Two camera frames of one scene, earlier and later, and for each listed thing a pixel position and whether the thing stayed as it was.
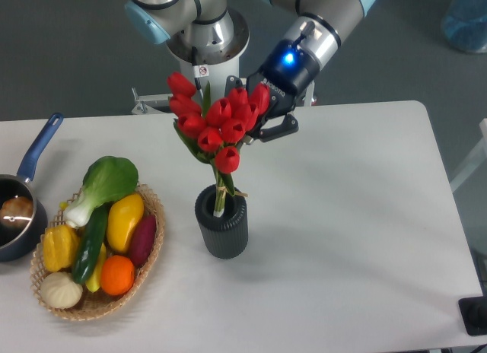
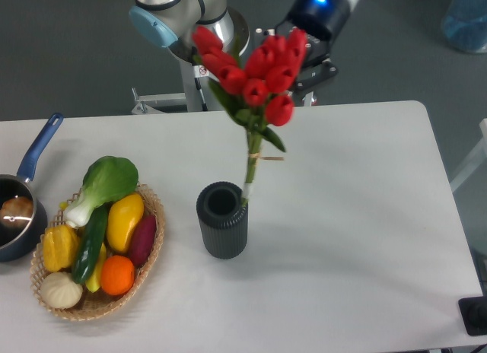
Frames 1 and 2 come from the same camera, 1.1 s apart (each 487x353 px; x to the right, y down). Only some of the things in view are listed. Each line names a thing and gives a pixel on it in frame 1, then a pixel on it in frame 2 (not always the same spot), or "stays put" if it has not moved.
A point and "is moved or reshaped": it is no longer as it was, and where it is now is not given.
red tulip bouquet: [211, 129] is moved or reshaped
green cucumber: [90, 242] stays put
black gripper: [287, 75] → [321, 13]
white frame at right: [477, 159] stays put
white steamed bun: [59, 290] stays put
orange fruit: [117, 275] stays put
